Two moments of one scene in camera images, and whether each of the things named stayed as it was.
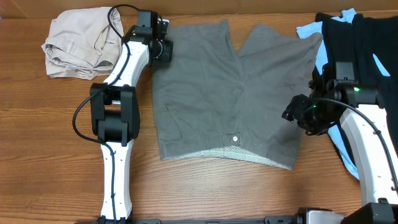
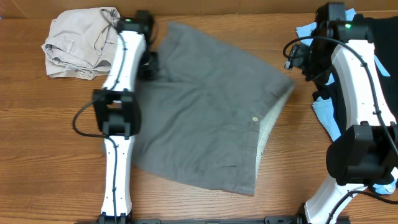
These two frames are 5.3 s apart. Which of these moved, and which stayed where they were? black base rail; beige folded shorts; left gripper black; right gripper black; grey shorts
Moved: right gripper black; left gripper black; grey shorts
Stayed: black base rail; beige folded shorts
